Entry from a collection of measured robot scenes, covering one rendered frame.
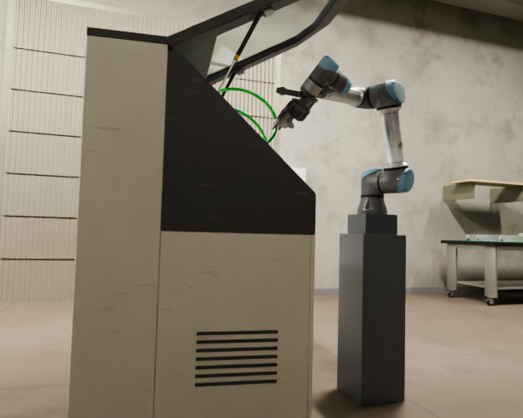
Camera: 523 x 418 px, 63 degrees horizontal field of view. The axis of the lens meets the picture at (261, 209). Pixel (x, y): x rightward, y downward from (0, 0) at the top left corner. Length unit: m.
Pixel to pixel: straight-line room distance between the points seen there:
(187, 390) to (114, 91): 1.09
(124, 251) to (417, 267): 5.38
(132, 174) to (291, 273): 0.69
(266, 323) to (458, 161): 5.74
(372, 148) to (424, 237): 1.49
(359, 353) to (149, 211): 1.20
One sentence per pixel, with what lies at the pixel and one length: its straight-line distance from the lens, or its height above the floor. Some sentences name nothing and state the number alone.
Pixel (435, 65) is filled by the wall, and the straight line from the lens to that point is 7.17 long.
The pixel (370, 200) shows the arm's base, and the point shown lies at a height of 0.97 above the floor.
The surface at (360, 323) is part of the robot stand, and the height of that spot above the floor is 0.38.
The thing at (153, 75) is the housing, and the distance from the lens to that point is 1.67.
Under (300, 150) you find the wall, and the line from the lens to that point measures 5.70.
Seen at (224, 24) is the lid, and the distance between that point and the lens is 1.75.
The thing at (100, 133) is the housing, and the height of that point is 1.13.
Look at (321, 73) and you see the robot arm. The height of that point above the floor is 1.42.
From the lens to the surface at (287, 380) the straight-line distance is 1.73.
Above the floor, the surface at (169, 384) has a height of 0.25.
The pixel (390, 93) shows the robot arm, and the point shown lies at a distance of 2.14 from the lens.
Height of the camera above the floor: 0.79
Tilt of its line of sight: 3 degrees up
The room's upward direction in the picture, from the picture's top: 2 degrees clockwise
